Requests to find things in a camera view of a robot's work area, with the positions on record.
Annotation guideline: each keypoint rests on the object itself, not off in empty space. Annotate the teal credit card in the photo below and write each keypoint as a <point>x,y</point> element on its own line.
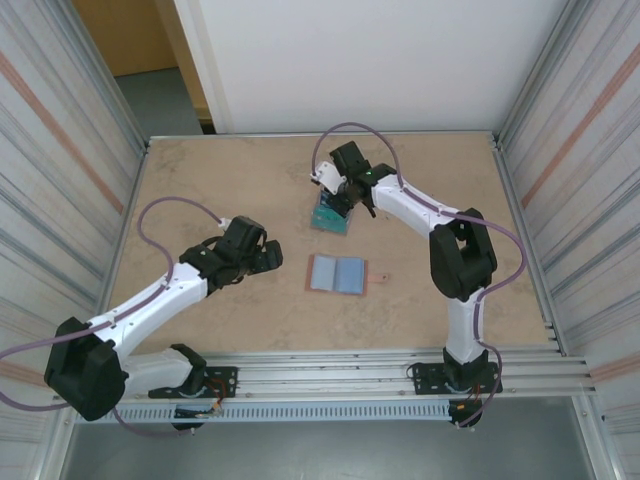
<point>327,219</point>

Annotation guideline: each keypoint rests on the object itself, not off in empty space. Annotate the blue credit card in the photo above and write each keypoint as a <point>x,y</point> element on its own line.
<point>324,200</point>

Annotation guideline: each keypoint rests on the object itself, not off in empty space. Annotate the clear acrylic card stand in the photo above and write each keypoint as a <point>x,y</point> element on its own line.
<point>330,231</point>

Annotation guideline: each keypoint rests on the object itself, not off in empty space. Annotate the wooden door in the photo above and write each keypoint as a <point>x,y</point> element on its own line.
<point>125,35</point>

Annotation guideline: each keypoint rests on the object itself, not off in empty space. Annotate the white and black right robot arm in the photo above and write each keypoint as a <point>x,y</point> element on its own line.
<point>415,205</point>

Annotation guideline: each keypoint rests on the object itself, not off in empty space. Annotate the black base connector block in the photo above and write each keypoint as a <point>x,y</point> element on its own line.
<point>187,426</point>
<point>457,410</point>

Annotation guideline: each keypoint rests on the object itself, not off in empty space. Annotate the aluminium rail frame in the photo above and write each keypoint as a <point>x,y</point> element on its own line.
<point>320,372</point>

